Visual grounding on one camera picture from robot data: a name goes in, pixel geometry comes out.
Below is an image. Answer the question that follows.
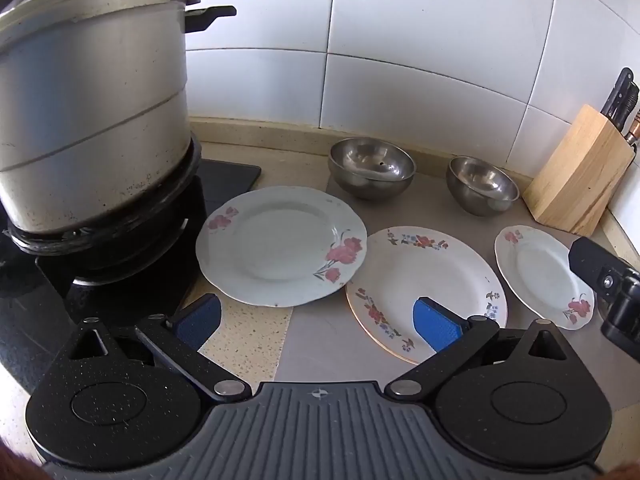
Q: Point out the stainless steel bowl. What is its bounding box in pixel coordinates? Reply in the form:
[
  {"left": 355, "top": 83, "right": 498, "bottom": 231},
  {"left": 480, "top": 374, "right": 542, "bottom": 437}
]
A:
[
  {"left": 446, "top": 156, "right": 521, "bottom": 217},
  {"left": 328, "top": 137, "right": 417, "bottom": 201}
]

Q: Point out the orange-rimmed floral plate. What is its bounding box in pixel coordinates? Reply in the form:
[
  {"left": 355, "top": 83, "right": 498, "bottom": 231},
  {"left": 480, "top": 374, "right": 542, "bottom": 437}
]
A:
[{"left": 345, "top": 226, "right": 508, "bottom": 365}]

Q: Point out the wooden knife block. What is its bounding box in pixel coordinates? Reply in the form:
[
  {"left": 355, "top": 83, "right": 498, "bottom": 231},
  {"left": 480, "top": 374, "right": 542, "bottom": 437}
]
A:
[{"left": 521, "top": 104, "right": 636, "bottom": 236}]

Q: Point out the grey counter mat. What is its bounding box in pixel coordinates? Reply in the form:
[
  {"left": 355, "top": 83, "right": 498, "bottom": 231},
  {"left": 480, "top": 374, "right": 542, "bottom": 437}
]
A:
[{"left": 274, "top": 175, "right": 581, "bottom": 382}]

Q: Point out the black burner pot support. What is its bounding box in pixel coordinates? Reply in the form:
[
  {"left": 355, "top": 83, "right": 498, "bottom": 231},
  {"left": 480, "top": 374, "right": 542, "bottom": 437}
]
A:
[{"left": 7, "top": 135, "right": 203, "bottom": 286}]

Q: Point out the black-handled knife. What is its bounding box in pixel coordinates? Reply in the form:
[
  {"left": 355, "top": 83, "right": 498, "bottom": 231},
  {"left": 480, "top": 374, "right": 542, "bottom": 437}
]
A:
[
  {"left": 612, "top": 82, "right": 640, "bottom": 133},
  {"left": 600, "top": 67, "right": 635, "bottom": 121}
]

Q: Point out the small plate with pink flowers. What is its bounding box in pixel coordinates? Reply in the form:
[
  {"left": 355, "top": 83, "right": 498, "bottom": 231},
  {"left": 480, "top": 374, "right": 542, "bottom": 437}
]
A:
[{"left": 494, "top": 225, "right": 596, "bottom": 331}]

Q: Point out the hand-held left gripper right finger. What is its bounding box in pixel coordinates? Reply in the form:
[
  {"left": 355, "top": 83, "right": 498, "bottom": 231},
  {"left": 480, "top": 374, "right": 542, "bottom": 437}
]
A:
[{"left": 385, "top": 296, "right": 568, "bottom": 402}]

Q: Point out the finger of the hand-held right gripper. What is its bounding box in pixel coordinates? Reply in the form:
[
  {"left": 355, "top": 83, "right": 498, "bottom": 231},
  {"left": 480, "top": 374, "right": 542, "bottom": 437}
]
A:
[{"left": 568, "top": 236, "right": 640, "bottom": 301}]

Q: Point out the large aluminium steamer pot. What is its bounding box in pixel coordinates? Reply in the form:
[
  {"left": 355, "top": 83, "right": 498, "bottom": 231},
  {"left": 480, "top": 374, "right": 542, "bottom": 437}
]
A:
[{"left": 0, "top": 2, "right": 237, "bottom": 237}]

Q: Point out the scalloped plate with pink flowers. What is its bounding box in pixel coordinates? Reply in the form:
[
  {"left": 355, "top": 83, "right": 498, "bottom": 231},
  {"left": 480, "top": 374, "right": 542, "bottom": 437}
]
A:
[{"left": 195, "top": 186, "right": 368, "bottom": 308}]

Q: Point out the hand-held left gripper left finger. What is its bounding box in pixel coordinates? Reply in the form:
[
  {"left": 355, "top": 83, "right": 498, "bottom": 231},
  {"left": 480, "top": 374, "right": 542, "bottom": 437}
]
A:
[{"left": 67, "top": 294, "right": 252, "bottom": 402}]

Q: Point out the black gas stove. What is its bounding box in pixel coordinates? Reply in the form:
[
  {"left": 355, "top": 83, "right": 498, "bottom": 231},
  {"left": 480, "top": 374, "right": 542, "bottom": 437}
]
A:
[{"left": 0, "top": 135, "right": 263, "bottom": 396}]

